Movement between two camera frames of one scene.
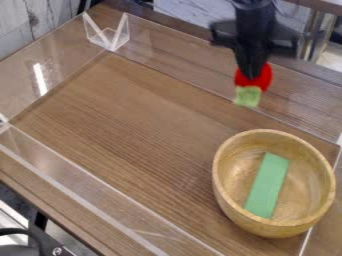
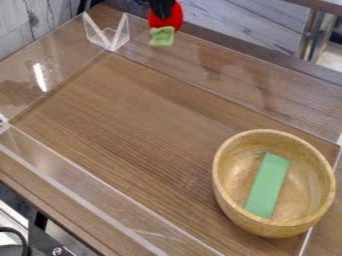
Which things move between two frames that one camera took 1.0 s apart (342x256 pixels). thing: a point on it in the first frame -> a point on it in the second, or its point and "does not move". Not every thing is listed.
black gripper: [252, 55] -> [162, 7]
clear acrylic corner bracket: [109, 38] does not move
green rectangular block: [269, 181] does not move
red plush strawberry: [251, 88] -> [162, 28]
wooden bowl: [275, 181] does not move
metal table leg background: [321, 24] does not move
